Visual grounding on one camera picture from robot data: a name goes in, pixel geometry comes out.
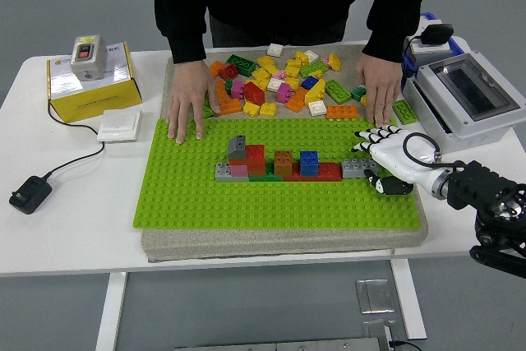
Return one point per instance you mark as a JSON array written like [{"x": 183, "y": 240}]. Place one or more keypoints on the light pink brick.
[{"x": 279, "y": 75}]

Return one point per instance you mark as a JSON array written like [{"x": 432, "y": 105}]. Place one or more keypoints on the small dark green brick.
[
  {"x": 229, "y": 84},
  {"x": 357, "y": 93}
]

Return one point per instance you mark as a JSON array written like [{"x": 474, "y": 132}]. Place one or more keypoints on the yellow slope brick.
[
  {"x": 315, "y": 92},
  {"x": 333, "y": 61}
]

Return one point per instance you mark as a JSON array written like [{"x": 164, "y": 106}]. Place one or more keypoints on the grey-brown foam mat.
[{"x": 246, "y": 244}]

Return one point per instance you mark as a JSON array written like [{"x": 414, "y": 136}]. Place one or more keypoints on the person's left hand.
[{"x": 381, "y": 88}]

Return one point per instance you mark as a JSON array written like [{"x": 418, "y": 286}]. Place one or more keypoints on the grey push-button switch box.
[{"x": 90, "y": 67}]

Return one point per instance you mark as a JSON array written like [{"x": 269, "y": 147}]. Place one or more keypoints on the dark green flat brick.
[{"x": 265, "y": 178}]

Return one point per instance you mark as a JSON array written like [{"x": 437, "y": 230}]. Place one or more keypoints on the metal floor plate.
[
  {"x": 380, "y": 329},
  {"x": 375, "y": 295}
]

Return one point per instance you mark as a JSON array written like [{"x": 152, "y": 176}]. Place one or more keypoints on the white switch module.
[{"x": 429, "y": 24}]

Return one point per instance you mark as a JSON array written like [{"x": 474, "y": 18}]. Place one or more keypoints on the magenta brick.
[
  {"x": 237, "y": 89},
  {"x": 282, "y": 93}
]

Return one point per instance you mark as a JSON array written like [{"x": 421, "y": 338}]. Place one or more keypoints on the dark green six-stud brick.
[{"x": 241, "y": 64}]

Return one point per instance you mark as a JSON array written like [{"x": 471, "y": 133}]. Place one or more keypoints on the red square brick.
[{"x": 255, "y": 152}]

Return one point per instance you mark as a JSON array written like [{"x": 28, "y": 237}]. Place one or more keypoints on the brown square brick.
[{"x": 283, "y": 166}]

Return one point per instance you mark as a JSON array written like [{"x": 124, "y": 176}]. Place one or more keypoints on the black power adapter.
[{"x": 30, "y": 195}]

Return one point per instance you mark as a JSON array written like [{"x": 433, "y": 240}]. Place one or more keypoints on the green studded baseplate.
[{"x": 246, "y": 207}]

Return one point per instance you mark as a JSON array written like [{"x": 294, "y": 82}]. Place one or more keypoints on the grey eight-stud brick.
[{"x": 353, "y": 168}]

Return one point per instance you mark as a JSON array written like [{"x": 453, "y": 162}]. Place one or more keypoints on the red long brick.
[{"x": 328, "y": 172}]

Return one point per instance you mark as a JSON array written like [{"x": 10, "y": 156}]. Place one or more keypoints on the blue plastic bin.
[{"x": 457, "y": 44}]

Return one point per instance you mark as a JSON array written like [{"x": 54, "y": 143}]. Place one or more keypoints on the black charger plug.
[{"x": 437, "y": 33}]

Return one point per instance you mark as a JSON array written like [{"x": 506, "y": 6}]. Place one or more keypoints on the blue square brick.
[{"x": 309, "y": 164}]

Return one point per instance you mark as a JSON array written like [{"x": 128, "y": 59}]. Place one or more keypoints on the lime green six-stud brick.
[
  {"x": 404, "y": 112},
  {"x": 338, "y": 91}
]

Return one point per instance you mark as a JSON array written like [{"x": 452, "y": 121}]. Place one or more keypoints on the orange long brick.
[{"x": 342, "y": 112}]

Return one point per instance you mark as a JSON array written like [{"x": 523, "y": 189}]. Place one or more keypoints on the light grey brick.
[{"x": 223, "y": 170}]

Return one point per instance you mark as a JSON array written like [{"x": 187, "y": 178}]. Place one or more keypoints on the grey enclosure with clear lid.
[{"x": 472, "y": 129}]

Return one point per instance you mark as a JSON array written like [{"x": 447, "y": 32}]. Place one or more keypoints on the white table leg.
[
  {"x": 407, "y": 297},
  {"x": 111, "y": 310}
]

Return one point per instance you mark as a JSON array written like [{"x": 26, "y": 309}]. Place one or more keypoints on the white socket block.
[{"x": 427, "y": 49}]

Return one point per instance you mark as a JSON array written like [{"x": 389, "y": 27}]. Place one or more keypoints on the small pink brick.
[{"x": 325, "y": 59}]

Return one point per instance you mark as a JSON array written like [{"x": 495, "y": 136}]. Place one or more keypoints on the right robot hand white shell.
[{"x": 404, "y": 158}]

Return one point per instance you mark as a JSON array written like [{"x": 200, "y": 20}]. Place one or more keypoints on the yellow cardboard box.
[{"x": 94, "y": 100}]

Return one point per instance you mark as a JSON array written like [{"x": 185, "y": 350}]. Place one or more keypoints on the grey slope brick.
[{"x": 236, "y": 148}]

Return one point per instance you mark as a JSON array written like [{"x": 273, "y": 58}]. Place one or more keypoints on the large orange brick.
[{"x": 230, "y": 106}]

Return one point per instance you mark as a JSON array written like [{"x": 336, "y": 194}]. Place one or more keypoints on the white tile brick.
[
  {"x": 274, "y": 49},
  {"x": 311, "y": 55},
  {"x": 317, "y": 107}
]

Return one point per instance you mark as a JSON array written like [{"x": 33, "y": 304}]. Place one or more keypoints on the grey metal base bar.
[{"x": 275, "y": 344}]

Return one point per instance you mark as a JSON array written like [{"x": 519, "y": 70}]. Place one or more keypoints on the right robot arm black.
[{"x": 472, "y": 186}]

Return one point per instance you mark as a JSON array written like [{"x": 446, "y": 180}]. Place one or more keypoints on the red slope brick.
[{"x": 254, "y": 93}]

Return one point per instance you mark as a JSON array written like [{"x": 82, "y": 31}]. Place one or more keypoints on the person's left forearm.
[{"x": 386, "y": 38}]

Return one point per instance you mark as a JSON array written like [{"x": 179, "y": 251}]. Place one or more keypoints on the person's right forearm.
[{"x": 187, "y": 42}]

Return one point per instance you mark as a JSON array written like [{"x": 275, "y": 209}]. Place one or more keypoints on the white wall switch panel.
[{"x": 119, "y": 126}]

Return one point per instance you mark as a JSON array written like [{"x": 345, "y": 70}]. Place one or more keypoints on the person's right hand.
[{"x": 189, "y": 92}]

